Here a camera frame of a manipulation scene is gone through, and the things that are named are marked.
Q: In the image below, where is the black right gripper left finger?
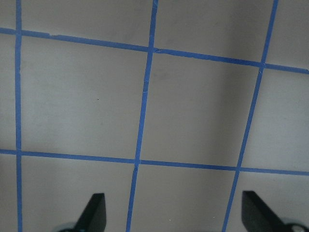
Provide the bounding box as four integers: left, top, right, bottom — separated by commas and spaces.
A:
73, 193, 107, 232

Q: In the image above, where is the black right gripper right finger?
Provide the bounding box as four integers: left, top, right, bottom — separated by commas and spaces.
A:
241, 191, 287, 232

